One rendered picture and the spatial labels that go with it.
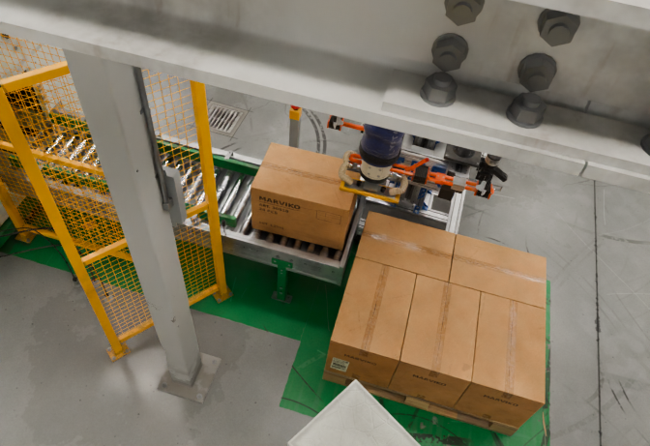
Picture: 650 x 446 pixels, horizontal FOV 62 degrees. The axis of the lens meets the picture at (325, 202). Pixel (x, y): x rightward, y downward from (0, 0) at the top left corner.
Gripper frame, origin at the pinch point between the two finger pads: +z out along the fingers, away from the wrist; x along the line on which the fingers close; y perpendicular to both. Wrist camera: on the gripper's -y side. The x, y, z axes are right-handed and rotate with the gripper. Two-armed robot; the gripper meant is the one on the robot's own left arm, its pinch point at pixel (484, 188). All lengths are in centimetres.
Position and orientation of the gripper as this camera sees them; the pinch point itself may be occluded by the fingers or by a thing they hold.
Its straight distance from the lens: 310.9
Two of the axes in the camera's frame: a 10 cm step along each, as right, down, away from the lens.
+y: -9.6, -2.5, 1.1
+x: -2.7, 7.2, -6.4
